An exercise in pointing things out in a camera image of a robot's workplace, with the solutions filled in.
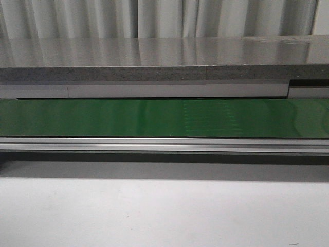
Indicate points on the green conveyor belt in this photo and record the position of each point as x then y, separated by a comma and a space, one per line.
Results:
218, 118

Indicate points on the grey panel under counter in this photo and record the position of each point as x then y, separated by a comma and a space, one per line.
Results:
230, 88

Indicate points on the grey stone counter slab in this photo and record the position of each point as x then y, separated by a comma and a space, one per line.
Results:
164, 59

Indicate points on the grey pleated curtain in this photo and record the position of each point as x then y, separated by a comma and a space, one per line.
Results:
161, 19

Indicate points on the aluminium conveyor side rail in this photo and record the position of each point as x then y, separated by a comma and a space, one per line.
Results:
217, 145

